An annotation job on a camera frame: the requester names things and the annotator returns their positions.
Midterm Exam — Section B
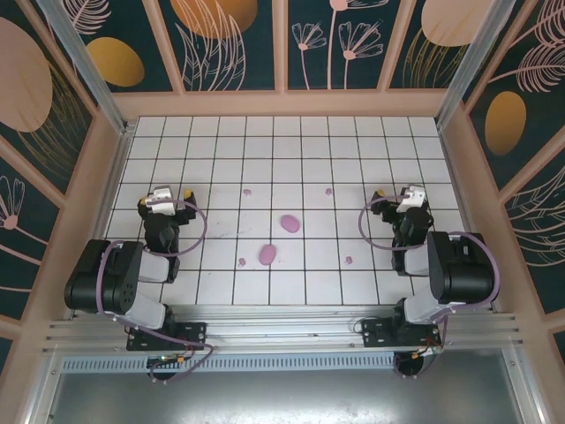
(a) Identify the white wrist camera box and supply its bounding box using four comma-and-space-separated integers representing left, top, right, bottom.
395, 185, 427, 216
145, 186, 177, 216

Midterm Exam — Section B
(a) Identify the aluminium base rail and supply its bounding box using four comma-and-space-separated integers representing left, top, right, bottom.
43, 303, 522, 354

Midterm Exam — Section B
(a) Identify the grey metal sheet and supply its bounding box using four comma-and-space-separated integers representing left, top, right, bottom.
43, 348, 531, 424

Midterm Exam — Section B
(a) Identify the small wired circuit board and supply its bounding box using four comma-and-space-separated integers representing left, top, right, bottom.
412, 343, 443, 359
147, 352, 189, 370

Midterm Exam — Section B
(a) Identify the grey slotted cable duct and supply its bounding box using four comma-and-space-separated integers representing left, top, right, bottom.
60, 352, 398, 373

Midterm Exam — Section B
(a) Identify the purple cable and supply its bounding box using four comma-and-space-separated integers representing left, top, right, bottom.
358, 196, 502, 381
94, 198, 220, 385

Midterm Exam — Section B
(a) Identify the aluminium corner post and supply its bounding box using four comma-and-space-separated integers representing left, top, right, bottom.
37, 0, 130, 136
436, 0, 517, 129

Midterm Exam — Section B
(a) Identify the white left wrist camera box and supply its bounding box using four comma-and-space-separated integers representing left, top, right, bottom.
145, 186, 177, 216

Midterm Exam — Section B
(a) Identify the aluminium frame bar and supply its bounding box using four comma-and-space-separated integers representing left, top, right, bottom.
24, 348, 65, 424
502, 337, 546, 424

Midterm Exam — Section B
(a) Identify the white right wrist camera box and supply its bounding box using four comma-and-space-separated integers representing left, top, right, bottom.
395, 185, 427, 216

